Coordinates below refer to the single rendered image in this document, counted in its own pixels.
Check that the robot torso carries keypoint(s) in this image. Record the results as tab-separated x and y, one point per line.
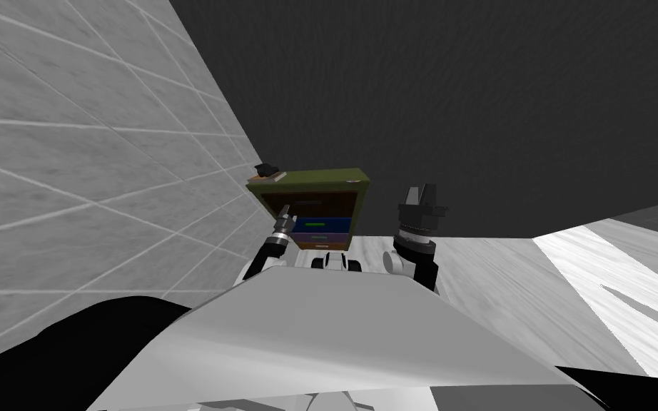
329	337

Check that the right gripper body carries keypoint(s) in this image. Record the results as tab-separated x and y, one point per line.
420	217

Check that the brown drawer front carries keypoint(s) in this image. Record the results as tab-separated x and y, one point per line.
320	246

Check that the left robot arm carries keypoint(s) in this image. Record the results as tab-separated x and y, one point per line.
49	354

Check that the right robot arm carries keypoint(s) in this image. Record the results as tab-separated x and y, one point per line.
416	257

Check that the blue drawer front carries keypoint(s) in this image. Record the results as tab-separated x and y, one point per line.
334	225

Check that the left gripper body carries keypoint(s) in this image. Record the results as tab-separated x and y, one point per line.
286	220

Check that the purple drawer front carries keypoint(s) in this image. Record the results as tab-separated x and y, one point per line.
334	237

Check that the olive green drawer cabinet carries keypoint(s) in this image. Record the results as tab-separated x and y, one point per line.
317	181

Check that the tan flat book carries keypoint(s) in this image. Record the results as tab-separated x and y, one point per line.
269	177

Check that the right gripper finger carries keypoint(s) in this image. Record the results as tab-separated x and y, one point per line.
414	196
430	195

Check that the black lumpy object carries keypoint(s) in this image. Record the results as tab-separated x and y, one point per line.
266	169

